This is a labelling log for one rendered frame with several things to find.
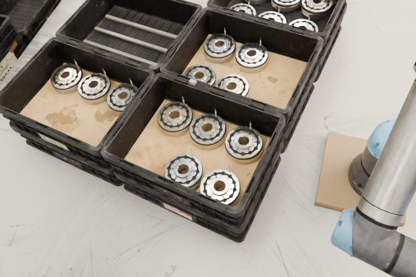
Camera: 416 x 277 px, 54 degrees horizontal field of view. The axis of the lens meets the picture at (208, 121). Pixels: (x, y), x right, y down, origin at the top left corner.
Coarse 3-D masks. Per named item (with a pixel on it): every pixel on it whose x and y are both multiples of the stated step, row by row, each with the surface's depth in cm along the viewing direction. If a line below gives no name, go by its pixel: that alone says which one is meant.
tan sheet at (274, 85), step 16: (192, 64) 132; (208, 64) 131; (224, 64) 130; (272, 64) 128; (288, 64) 128; (304, 64) 127; (256, 80) 125; (272, 80) 125; (288, 80) 124; (256, 96) 122; (272, 96) 121; (288, 96) 121
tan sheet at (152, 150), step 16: (144, 144) 117; (160, 144) 116; (176, 144) 116; (192, 144) 115; (224, 144) 114; (240, 144) 113; (128, 160) 114; (144, 160) 114; (160, 160) 113; (208, 160) 112; (224, 160) 111; (256, 160) 110; (240, 176) 108
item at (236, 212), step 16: (176, 80) 117; (144, 96) 114; (224, 96) 111; (128, 112) 111; (272, 112) 106; (272, 144) 101; (112, 160) 103; (144, 176) 101; (160, 176) 99; (256, 176) 96; (192, 192) 96; (224, 208) 93; (240, 208) 92
